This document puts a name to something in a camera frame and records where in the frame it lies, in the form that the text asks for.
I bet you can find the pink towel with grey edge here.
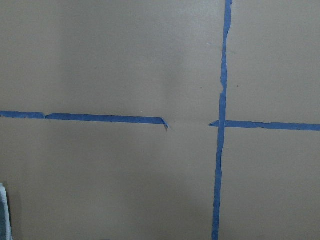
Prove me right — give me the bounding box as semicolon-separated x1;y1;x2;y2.
0;183;13;240

